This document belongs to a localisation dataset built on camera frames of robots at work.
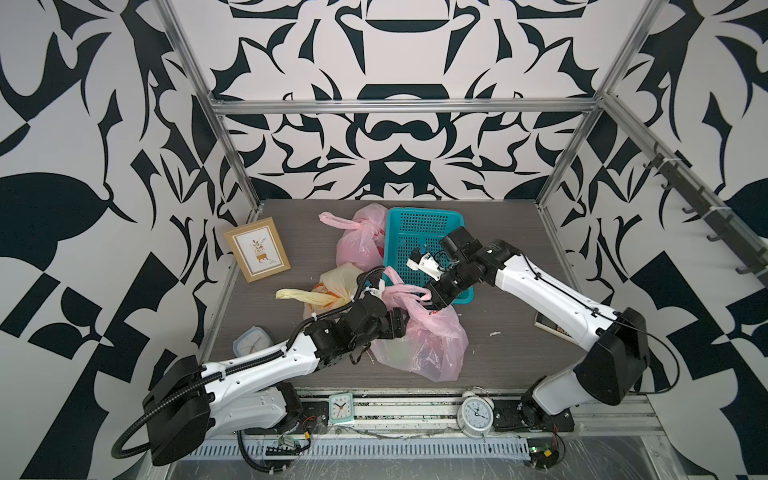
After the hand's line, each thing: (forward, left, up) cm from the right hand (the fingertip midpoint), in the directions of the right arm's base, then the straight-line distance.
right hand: (418, 297), depth 77 cm
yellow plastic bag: (+5, +22, -4) cm, 23 cm away
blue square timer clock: (-5, +45, -14) cm, 48 cm away
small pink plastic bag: (+21, +15, -4) cm, 26 cm away
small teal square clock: (-22, +20, -15) cm, 33 cm away
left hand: (-2, +5, -3) cm, 6 cm away
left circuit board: (-30, +31, -13) cm, 45 cm away
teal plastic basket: (+33, 0, -13) cm, 36 cm away
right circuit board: (-31, -28, -18) cm, 46 cm away
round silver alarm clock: (-24, -12, -13) cm, 30 cm away
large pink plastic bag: (-8, -4, -8) cm, 12 cm away
